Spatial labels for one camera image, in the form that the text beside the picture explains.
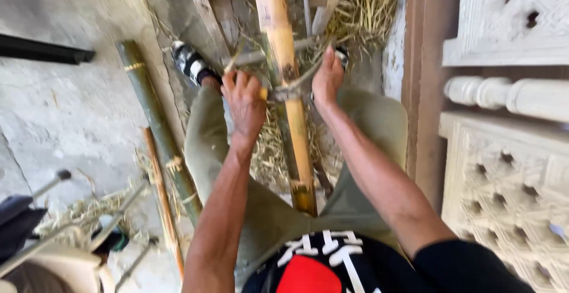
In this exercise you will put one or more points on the person's right hand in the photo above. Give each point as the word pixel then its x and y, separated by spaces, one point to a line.
pixel 326 79

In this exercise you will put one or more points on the person's left hand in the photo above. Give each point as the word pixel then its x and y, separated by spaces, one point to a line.
pixel 244 102

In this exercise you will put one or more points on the person's left fingers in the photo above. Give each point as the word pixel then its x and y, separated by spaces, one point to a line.
pixel 238 81

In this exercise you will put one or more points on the person's right fingers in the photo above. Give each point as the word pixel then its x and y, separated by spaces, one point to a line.
pixel 329 59

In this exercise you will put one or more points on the curved metal drawknife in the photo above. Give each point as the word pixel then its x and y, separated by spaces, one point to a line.
pixel 291 86

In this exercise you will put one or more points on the black and white sandal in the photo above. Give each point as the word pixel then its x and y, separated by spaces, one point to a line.
pixel 191 63
pixel 342 55

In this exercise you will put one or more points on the yellow bamboo pole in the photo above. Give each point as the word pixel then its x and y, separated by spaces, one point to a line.
pixel 286 84

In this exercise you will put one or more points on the pile of bamboo shavings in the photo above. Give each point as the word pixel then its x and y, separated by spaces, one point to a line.
pixel 364 8

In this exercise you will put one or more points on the wooden shaving bench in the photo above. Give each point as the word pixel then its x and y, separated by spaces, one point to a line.
pixel 249 8

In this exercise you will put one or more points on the green bamboo pole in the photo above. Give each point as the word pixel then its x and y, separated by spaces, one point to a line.
pixel 155 124

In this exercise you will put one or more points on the olive green trousers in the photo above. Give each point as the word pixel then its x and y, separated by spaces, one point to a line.
pixel 266 213

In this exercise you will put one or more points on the thin brown bamboo strip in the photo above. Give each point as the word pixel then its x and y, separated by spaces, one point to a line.
pixel 162 199

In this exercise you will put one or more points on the carved white stone railing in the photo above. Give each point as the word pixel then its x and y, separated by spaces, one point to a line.
pixel 506 133

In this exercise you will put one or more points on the black metal bar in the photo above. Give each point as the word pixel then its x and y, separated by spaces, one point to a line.
pixel 44 51

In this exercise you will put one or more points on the black printed shirt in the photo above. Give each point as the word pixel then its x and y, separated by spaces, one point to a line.
pixel 355 266

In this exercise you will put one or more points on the metal tripod stand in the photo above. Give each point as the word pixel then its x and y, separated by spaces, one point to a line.
pixel 80 226

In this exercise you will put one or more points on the beige plastic chair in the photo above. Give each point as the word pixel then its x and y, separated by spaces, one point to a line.
pixel 57 268

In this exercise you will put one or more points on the dark blue cloth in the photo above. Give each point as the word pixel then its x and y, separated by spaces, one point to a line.
pixel 17 224

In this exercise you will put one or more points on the brown wooden door frame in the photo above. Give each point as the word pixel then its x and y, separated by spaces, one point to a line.
pixel 426 84

